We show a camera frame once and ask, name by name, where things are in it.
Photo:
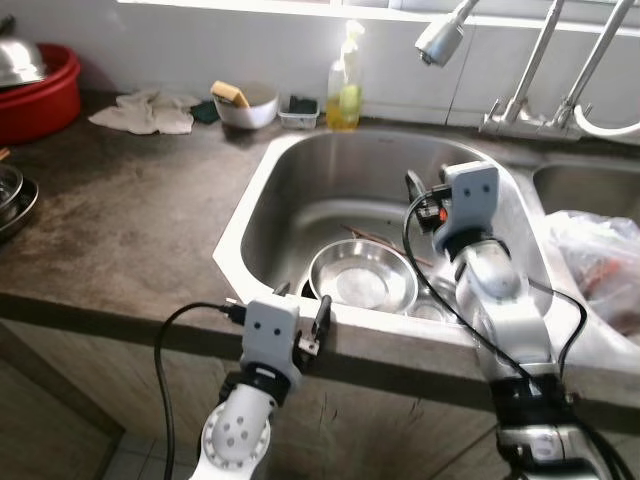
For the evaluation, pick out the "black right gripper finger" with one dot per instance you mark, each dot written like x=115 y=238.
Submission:
x=414 y=184

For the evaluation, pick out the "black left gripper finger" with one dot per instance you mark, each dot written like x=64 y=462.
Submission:
x=323 y=315
x=282 y=291

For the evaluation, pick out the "large stainless steel bowl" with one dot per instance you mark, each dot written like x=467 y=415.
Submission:
x=360 y=280

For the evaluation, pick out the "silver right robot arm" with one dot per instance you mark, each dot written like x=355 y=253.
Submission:
x=500 y=300

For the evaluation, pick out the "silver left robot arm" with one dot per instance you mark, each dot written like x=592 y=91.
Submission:
x=235 y=432

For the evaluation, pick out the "stainless steel kitchen sink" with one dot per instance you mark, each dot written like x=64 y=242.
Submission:
x=330 y=180

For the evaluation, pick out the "dark brown wet chopstick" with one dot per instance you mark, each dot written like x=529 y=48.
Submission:
x=365 y=238

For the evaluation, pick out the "small stainless steel bowl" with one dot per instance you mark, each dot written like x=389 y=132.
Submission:
x=430 y=308

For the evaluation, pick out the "wood grain base cabinet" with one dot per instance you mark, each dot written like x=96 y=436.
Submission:
x=380 y=420

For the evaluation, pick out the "yellow dish soap bottle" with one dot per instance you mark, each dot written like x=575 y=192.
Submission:
x=345 y=100

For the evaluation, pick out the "chrome sink faucet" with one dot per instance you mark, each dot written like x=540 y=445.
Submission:
x=520 y=115

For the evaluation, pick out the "small clear plastic tray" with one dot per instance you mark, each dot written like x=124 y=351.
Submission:
x=298 y=120

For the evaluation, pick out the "dark green scouring pad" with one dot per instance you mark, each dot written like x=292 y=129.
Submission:
x=301 y=104
x=206 y=113

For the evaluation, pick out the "clear plastic bag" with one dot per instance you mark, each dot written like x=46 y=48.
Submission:
x=600 y=260

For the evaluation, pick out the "white ceramic bowl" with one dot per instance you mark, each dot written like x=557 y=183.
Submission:
x=250 y=112

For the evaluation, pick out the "yellow sponge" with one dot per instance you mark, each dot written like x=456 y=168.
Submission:
x=230 y=94

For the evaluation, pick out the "white dish cloth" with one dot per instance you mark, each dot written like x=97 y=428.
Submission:
x=150 y=115

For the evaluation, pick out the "red plastic basin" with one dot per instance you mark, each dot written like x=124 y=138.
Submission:
x=40 y=110

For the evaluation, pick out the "stainless steel domed lid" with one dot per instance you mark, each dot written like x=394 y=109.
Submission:
x=20 y=62

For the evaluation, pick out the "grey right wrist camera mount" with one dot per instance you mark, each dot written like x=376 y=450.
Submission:
x=470 y=195

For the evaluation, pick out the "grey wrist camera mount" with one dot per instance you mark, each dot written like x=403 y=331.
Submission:
x=470 y=195
x=268 y=330

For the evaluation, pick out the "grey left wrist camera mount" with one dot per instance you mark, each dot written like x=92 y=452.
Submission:
x=268 y=330

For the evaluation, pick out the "white window frame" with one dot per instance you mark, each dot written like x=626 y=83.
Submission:
x=300 y=8

